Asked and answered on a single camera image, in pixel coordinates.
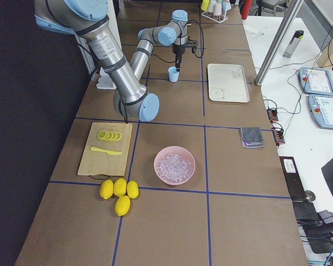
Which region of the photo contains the yellow plastic knife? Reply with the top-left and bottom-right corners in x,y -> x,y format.
90,146 -> 122,155

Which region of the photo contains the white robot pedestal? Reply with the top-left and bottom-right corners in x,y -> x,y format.
97,0 -> 122,90

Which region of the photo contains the pink bowl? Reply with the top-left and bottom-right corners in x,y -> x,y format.
154,146 -> 196,186

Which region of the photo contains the black orange connector block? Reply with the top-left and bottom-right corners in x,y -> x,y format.
272,127 -> 285,146
266,108 -> 279,122

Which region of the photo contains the light blue cup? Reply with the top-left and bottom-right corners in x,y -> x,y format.
168,66 -> 180,83

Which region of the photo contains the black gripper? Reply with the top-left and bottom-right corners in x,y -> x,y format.
172,37 -> 188,73

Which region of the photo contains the yellow lemon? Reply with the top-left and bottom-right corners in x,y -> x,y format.
113,178 -> 127,197
99,180 -> 114,200
127,180 -> 139,199
114,195 -> 130,216

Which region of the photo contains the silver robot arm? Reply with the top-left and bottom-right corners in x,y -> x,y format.
34,1 -> 188,121

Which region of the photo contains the clear ice cubes pile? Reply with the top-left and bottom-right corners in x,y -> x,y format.
157,154 -> 191,183

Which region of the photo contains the aluminium frame post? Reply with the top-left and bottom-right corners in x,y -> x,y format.
254,0 -> 304,86

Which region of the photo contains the pink cup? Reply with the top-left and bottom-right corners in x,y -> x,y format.
213,3 -> 222,16

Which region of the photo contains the cream bear tray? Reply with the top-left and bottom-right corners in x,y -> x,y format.
207,63 -> 250,103

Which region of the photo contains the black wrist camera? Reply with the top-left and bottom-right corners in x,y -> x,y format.
187,40 -> 198,54

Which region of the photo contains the white cup rack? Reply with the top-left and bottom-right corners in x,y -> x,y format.
201,11 -> 228,24

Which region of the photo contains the blue teach pendant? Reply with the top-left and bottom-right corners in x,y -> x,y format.
299,67 -> 333,96
308,94 -> 333,130

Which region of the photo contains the lemon slices row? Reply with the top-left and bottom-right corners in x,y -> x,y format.
97,130 -> 122,141

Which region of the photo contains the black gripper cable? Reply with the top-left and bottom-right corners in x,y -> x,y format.
149,19 -> 205,63

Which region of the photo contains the wooden cutting board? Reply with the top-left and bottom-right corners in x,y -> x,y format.
78,122 -> 133,176

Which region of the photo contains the black power strip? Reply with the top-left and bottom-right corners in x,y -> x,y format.
279,156 -> 299,177

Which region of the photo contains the grey folded cloth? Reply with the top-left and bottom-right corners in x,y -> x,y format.
240,127 -> 265,149

